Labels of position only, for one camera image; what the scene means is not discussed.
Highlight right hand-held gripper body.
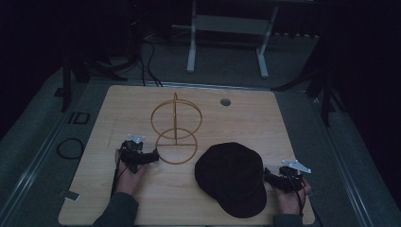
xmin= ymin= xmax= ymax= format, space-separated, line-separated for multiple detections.
xmin=273 ymin=159 xmax=313 ymax=194

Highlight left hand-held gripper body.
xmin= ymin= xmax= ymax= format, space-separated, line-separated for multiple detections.
xmin=119 ymin=133 xmax=151 ymax=174

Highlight black cap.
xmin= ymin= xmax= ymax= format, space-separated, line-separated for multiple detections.
xmin=194 ymin=142 xmax=268 ymax=219

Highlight gold wire hat stand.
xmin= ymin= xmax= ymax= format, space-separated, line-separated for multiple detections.
xmin=150 ymin=92 xmax=203 ymax=166

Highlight person's right hand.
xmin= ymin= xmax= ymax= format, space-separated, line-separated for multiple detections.
xmin=270 ymin=178 xmax=313 ymax=217

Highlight person's left hand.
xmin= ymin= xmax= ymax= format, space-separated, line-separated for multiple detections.
xmin=113 ymin=148 xmax=149 ymax=197

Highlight black tripod stand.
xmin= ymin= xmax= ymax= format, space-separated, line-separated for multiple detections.
xmin=271 ymin=36 xmax=348 ymax=128
xmin=60 ymin=51 xmax=141 ymax=114

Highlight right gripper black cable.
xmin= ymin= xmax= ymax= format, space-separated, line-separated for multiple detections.
xmin=291 ymin=171 xmax=308 ymax=218

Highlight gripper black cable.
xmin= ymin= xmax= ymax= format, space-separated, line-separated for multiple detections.
xmin=110 ymin=159 xmax=130 ymax=199
xmin=291 ymin=171 xmax=308 ymax=218

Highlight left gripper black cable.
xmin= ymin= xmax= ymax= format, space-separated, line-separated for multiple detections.
xmin=110 ymin=159 xmax=130 ymax=199

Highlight coiled black cable loop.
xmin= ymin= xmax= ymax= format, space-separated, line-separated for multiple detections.
xmin=56 ymin=137 xmax=86 ymax=160

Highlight black floor cables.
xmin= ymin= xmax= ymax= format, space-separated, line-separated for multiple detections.
xmin=137 ymin=36 xmax=165 ymax=88

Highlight white desk frame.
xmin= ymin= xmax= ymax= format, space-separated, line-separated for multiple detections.
xmin=171 ymin=0 xmax=316 ymax=79

